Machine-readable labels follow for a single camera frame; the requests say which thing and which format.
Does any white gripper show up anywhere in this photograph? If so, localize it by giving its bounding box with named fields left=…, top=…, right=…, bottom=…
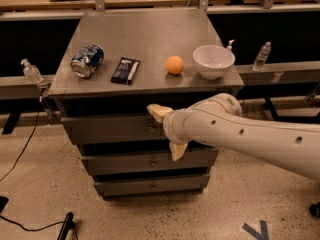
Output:
left=147, top=104, right=193, bottom=161

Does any grey bottom drawer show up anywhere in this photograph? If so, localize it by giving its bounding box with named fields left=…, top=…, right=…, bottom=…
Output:
left=94, top=174, right=210, bottom=197

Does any small white pump bottle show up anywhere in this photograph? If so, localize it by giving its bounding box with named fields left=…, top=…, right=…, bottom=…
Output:
left=226, top=40, right=234, bottom=52

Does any grey middle drawer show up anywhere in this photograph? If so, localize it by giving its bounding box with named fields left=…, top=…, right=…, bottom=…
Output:
left=81, top=147, right=218, bottom=176

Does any blue soda can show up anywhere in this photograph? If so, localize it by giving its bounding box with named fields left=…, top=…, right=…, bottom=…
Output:
left=70, top=44, right=104, bottom=79

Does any black stand on floor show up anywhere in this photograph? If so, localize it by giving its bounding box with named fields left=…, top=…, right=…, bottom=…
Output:
left=57, top=212, right=78, bottom=240

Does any black caster wheel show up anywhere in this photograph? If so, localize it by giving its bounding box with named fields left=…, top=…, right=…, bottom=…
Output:
left=309, top=202, right=320, bottom=217

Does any black snack bar packet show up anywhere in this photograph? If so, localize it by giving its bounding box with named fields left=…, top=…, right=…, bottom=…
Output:
left=111, top=57, right=140, bottom=85

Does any black floor cable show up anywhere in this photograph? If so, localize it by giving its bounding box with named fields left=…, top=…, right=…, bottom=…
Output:
left=0, top=112, right=40, bottom=183

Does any grey top drawer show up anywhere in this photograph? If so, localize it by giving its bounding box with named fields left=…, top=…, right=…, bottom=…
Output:
left=62, top=113, right=165, bottom=144

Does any grey drawer cabinet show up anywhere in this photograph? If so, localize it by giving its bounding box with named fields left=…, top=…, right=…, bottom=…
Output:
left=49, top=9, right=243, bottom=184

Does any grey drawer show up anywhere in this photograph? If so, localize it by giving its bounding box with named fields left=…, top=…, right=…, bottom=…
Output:
left=94, top=174, right=210, bottom=197
left=62, top=113, right=165, bottom=144
left=81, top=147, right=218, bottom=176

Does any white bowl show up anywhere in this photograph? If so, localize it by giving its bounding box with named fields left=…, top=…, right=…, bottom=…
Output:
left=193, top=45, right=235, bottom=80

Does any clear water bottle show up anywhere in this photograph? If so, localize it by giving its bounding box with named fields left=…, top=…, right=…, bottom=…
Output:
left=253, top=42, right=271, bottom=71

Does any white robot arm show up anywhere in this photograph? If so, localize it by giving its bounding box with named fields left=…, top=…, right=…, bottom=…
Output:
left=147, top=93, right=320, bottom=181

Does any clear sanitizer pump bottle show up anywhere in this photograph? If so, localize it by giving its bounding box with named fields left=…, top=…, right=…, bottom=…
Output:
left=21, top=59, right=43, bottom=84

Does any orange fruit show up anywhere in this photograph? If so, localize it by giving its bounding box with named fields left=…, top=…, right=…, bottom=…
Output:
left=166, top=56, right=184, bottom=75

